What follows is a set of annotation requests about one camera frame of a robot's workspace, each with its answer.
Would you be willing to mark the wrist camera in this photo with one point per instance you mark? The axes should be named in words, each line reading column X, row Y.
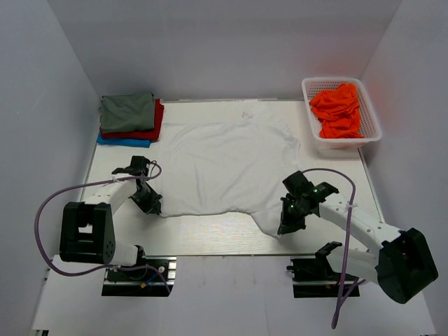
column 297, row 184
column 139, row 166

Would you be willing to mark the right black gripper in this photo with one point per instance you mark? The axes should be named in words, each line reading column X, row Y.
column 287, row 223

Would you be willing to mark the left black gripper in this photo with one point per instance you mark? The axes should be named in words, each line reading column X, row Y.
column 153, row 206

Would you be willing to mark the white plastic basket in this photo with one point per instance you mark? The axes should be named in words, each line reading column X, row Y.
column 369, row 126

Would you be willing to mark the folded blue t-shirt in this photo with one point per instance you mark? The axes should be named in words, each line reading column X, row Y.
column 135, row 143

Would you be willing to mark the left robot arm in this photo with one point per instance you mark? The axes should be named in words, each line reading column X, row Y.
column 88, row 234

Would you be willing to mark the folded red t-shirt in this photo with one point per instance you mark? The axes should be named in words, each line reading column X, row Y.
column 151, row 135

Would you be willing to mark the folded grey t-shirt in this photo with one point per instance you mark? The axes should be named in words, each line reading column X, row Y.
column 127, row 113

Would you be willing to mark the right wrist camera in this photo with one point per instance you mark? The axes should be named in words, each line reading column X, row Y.
column 297, row 184

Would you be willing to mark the white t-shirt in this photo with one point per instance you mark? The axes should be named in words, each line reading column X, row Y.
column 212, row 168

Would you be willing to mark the orange t-shirt in basket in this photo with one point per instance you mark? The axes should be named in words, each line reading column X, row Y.
column 338, row 111

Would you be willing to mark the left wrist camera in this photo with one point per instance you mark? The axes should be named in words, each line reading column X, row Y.
column 139, row 166

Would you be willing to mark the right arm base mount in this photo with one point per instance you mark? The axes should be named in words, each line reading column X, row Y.
column 312, row 275

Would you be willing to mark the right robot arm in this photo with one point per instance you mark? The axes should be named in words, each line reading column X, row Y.
column 398, row 261

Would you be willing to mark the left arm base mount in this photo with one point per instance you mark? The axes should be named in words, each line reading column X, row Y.
column 142, row 283

